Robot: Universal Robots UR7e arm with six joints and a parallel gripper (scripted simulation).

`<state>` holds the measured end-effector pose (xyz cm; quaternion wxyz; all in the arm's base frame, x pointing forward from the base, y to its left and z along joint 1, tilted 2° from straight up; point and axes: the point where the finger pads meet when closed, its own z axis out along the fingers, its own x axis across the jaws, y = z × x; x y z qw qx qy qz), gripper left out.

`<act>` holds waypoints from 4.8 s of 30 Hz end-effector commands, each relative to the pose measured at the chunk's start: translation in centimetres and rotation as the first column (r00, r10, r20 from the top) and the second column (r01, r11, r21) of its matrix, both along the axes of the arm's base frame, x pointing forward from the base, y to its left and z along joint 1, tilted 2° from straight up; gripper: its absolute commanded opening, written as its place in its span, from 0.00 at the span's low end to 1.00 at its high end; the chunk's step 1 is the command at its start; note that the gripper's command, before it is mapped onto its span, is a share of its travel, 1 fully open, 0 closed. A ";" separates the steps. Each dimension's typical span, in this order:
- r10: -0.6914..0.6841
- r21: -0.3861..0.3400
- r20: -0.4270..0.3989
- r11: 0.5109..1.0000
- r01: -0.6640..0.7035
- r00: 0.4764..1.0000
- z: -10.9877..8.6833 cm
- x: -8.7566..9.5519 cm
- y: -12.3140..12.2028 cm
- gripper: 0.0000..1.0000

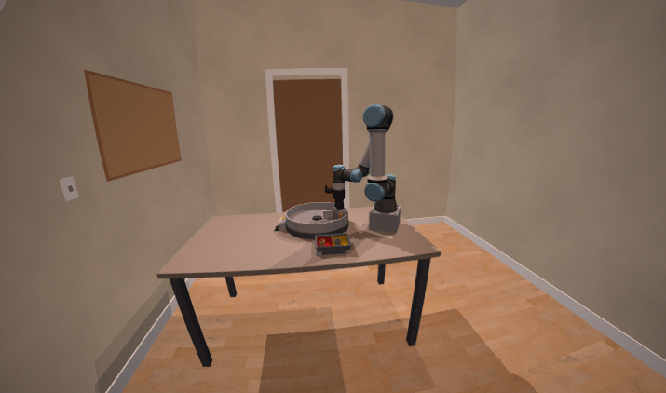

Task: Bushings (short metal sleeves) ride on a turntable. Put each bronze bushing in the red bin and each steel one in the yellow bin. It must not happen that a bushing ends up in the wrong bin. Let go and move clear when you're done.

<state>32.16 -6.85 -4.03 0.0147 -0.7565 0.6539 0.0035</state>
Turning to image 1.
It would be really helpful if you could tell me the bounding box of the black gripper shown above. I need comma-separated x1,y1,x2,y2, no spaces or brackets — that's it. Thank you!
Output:
325,183,345,218

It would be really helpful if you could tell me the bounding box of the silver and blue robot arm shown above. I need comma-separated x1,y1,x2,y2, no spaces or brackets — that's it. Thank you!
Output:
333,104,397,213

